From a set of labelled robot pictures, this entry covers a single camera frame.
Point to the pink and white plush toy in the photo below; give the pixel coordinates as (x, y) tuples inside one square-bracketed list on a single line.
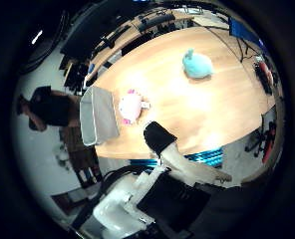
[(130, 106)]

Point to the teal plush toy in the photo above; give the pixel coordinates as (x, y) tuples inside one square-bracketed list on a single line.
[(197, 64)]

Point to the blue striped mat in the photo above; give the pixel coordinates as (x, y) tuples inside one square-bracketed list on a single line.
[(207, 156)]

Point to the red and black tool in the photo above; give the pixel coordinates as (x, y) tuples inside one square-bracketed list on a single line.
[(269, 141)]

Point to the black monitor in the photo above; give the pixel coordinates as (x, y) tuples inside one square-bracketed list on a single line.
[(87, 35)]

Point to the gray fabric container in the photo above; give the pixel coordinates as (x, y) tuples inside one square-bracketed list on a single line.
[(99, 116)]

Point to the brown wall shelf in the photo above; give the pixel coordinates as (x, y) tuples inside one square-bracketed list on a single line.
[(72, 200)]

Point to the person in black shirt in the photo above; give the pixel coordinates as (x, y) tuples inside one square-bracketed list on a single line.
[(53, 109)]

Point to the dark wooden rack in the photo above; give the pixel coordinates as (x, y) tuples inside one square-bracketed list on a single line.
[(87, 166)]

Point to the blue panel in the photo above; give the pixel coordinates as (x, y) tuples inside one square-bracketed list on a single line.
[(243, 31)]

